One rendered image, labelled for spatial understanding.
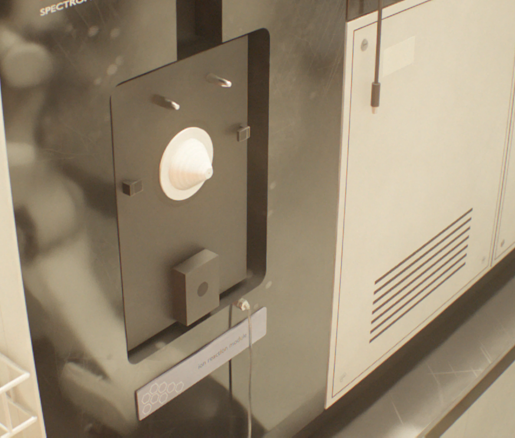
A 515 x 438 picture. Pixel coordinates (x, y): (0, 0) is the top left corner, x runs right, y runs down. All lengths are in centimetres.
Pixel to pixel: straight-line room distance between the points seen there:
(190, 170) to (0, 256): 18
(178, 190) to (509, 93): 61
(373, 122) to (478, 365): 47
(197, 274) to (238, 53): 19
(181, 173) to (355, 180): 28
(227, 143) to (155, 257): 12
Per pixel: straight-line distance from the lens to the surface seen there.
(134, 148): 79
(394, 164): 111
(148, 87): 78
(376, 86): 100
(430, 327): 143
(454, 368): 138
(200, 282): 88
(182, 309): 89
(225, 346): 96
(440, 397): 133
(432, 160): 118
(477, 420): 147
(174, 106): 78
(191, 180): 82
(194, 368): 93
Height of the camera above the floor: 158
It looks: 29 degrees down
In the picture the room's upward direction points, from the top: 1 degrees clockwise
